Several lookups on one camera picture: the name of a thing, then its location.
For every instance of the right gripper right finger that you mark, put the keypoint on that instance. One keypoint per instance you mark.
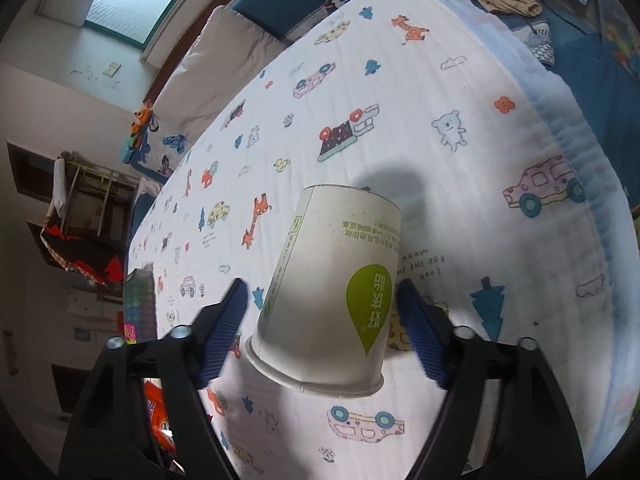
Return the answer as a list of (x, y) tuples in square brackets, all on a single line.
[(533, 435)]

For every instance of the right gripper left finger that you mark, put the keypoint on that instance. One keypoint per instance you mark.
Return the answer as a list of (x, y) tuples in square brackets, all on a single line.
[(140, 415)]

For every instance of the white paper cup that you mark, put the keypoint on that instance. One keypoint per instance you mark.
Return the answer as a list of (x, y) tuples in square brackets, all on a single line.
[(323, 325)]

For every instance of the orange snack wrapper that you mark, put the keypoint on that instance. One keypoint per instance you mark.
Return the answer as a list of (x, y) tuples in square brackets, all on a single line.
[(158, 416)]

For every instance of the colourful puzzle box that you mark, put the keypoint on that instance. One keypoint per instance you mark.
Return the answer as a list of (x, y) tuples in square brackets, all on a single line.
[(139, 306)]

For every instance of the cartoon print table cloth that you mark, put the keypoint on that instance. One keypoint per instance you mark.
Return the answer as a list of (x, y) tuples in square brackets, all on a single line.
[(513, 221)]

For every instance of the left butterfly print pillow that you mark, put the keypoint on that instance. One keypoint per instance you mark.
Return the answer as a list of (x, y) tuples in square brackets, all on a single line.
[(160, 152)]

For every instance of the orange toy on sofa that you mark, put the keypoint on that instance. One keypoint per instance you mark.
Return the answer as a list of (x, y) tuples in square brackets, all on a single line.
[(142, 118)]

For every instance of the beige cushion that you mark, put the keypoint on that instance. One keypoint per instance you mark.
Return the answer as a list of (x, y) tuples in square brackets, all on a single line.
[(230, 51)]

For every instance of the wall shelf with clutter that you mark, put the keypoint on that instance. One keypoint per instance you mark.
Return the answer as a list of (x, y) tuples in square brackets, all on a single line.
[(87, 225)]

